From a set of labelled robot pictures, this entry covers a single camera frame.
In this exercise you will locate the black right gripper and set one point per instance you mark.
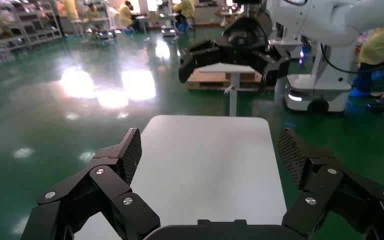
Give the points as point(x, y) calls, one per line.
point(245, 39)

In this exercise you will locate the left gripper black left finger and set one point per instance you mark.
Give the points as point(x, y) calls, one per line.
point(106, 188)

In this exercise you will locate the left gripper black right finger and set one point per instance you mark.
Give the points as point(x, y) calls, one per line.
point(341, 195)

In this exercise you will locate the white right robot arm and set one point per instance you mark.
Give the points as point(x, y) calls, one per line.
point(328, 20)

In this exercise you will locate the wooden pallet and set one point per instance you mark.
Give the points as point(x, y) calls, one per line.
point(208, 78)

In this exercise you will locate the person in yellow coat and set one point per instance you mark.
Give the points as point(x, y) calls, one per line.
point(70, 8)
point(92, 13)
point(185, 8)
point(125, 15)
point(377, 43)

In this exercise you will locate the white robot body with base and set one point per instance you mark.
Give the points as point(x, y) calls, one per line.
point(331, 66)

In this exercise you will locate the grey metal shelving rack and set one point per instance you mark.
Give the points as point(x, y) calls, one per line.
point(19, 36)

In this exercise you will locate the white pedestal table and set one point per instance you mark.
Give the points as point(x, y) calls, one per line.
point(233, 99)

